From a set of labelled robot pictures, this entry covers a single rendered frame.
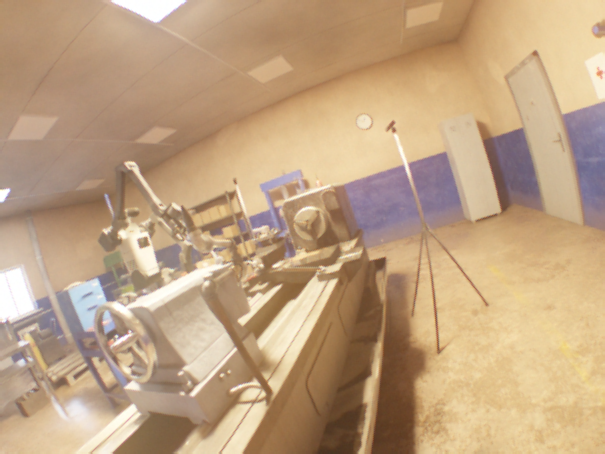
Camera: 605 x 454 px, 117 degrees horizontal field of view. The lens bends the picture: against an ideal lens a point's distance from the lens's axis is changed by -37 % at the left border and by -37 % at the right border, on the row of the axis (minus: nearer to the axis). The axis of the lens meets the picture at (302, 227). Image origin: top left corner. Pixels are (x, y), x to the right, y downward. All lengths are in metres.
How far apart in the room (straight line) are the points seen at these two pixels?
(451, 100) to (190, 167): 5.81
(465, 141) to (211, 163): 5.21
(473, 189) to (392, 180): 1.54
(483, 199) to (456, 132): 1.24
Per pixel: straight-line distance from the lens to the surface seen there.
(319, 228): 2.28
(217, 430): 0.77
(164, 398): 0.84
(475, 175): 5.39
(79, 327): 2.95
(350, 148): 5.74
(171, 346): 0.78
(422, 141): 5.76
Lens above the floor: 1.27
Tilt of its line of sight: 5 degrees down
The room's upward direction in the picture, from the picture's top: 19 degrees counter-clockwise
